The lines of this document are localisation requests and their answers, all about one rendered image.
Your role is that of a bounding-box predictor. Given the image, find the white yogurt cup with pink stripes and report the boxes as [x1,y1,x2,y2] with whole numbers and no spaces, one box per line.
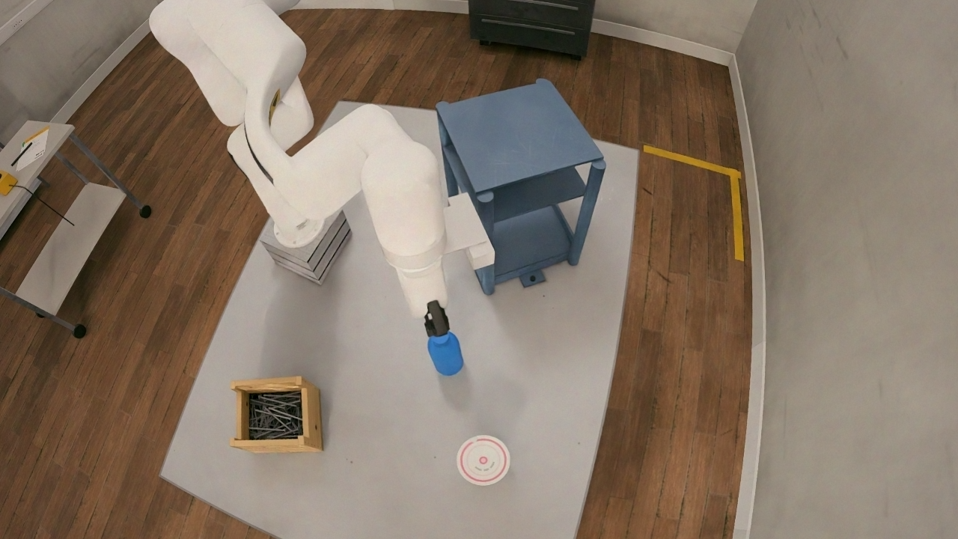
[457,436,510,485]

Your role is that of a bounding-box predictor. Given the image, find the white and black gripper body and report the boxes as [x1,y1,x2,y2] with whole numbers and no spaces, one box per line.
[385,256,448,319]

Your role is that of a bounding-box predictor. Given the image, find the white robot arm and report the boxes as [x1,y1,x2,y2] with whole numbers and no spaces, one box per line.
[149,0,495,270]

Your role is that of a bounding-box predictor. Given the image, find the small wooden crate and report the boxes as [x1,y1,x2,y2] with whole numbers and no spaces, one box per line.
[236,376,324,453]

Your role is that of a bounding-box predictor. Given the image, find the blue shelving unit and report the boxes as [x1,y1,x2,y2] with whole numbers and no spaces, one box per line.
[436,78,606,295]

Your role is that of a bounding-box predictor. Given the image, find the blue bottle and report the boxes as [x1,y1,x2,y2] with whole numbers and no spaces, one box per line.
[427,331,463,376]

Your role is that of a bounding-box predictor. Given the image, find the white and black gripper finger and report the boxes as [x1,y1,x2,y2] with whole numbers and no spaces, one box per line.
[424,300,450,338]

